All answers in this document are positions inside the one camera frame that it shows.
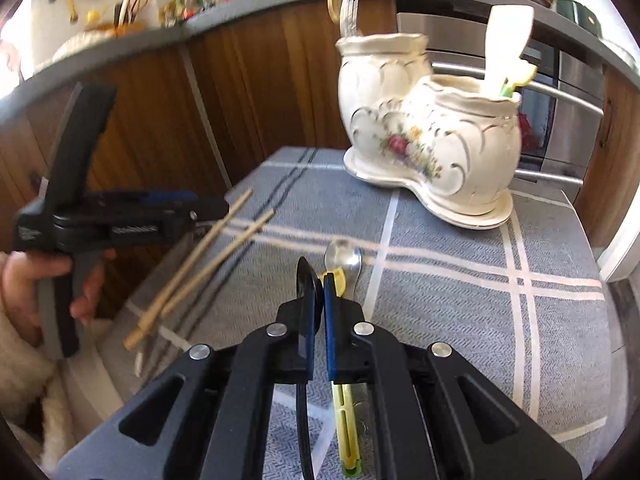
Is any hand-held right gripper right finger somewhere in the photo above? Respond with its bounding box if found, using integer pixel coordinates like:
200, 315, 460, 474
322, 272, 583, 480

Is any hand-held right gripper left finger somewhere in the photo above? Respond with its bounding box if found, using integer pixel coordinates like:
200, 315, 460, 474
57, 300, 321, 480

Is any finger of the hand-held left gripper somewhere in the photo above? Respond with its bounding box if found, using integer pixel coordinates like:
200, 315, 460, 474
160, 199, 230, 238
142, 191, 201, 207

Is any wooden chopstick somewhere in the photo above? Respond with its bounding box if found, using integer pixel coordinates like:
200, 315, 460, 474
124, 189, 254, 351
142, 210, 276, 333

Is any yellow handled metal spoon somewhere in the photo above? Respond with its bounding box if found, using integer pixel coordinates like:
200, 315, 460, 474
324, 240, 363, 476

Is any white ceramic utensil holder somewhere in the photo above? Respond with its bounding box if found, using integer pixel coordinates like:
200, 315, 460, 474
335, 32, 523, 211

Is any silver fork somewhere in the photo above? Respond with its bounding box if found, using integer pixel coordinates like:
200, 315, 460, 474
340, 0, 362, 38

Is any yellow handled utensil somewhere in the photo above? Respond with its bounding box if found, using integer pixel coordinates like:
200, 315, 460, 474
500, 60, 538, 98

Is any wooden spatula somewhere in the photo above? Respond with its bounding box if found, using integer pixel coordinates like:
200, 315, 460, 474
484, 4, 535, 96

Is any person's left forearm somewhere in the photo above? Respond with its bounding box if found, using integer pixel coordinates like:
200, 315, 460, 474
0, 320, 116, 476

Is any person's left hand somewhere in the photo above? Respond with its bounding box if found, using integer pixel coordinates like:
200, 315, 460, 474
0, 251, 116, 343

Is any grey plaid tablecloth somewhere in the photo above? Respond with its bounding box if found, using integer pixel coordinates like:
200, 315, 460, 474
100, 146, 613, 480

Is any wooden kitchen cabinet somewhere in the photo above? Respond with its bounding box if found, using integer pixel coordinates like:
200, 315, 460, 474
0, 0, 396, 311
585, 67, 637, 248

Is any white cloth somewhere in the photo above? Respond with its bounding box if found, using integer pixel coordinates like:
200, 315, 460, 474
52, 27, 126, 61

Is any white ceramic drip tray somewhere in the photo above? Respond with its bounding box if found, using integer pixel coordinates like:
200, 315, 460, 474
342, 152, 515, 231

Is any row of condiment bottles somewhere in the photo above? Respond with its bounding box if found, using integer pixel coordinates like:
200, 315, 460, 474
160, 0, 251, 26

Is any stainless steel oven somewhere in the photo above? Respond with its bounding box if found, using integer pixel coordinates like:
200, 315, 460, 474
397, 12, 608, 183

